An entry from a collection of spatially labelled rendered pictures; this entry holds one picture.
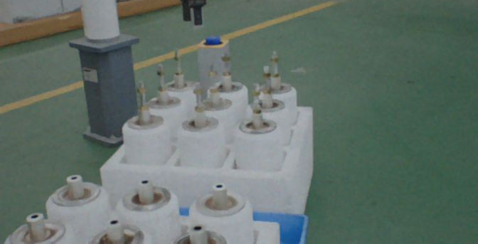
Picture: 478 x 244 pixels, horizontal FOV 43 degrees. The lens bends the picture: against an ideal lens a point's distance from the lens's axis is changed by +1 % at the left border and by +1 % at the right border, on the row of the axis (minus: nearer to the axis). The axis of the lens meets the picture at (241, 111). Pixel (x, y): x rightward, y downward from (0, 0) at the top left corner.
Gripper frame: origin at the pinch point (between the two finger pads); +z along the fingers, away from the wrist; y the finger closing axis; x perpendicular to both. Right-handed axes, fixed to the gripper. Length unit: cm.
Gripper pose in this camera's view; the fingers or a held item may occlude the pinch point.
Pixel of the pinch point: (192, 17)
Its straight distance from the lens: 116.6
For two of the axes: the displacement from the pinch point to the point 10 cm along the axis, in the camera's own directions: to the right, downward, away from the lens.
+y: 3.2, 3.2, -8.9
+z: 0.5, 9.3, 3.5
